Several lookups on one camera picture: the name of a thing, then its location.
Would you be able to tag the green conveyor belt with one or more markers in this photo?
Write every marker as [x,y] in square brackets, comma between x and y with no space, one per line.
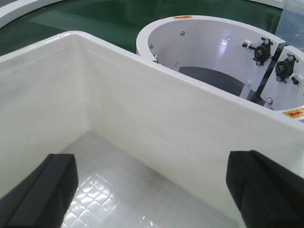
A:
[120,21]

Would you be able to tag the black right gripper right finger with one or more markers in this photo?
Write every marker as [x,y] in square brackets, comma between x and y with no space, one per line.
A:
[267,194]

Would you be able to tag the black bearing block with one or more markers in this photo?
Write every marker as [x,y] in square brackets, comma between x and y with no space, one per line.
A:
[284,69]
[262,52]

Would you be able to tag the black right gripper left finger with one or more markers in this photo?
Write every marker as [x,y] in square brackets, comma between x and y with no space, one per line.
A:
[42,199]

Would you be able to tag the white plastic tote box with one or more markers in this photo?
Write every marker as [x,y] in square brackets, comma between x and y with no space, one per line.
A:
[54,91]

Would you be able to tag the white round conveyor frame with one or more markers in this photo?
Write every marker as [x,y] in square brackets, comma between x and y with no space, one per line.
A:
[19,8]

